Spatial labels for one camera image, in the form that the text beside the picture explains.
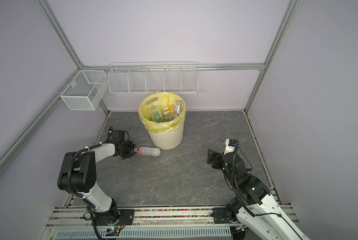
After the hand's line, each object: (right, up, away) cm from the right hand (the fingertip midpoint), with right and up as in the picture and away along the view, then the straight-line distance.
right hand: (215, 152), depth 71 cm
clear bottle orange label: (-25, +23, +22) cm, 41 cm away
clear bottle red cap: (-38, -3, +21) cm, 44 cm away
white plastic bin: (-27, +3, +34) cm, 44 cm away
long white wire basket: (-22, +45, +28) cm, 58 cm away
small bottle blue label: (-24, +18, +20) cm, 36 cm away
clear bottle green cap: (-33, +20, +22) cm, 44 cm away
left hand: (-45, -1, +26) cm, 52 cm away
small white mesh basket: (-81, +36, +28) cm, 93 cm away
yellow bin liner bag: (-31, +29, +23) cm, 48 cm away
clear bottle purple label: (-18, +24, +14) cm, 33 cm away
